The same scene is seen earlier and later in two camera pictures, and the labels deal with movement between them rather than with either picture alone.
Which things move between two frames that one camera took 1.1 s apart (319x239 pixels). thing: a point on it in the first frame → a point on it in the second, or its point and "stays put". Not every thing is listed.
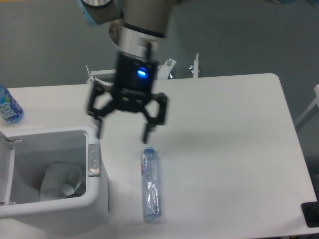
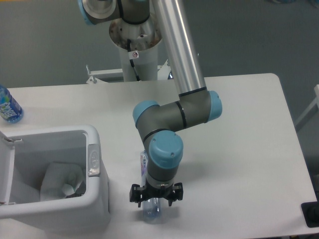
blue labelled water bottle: [10, 110] stays put
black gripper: [134, 82] → [136, 194]
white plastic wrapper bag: [60, 179] stays put
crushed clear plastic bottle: [151, 184] stays put
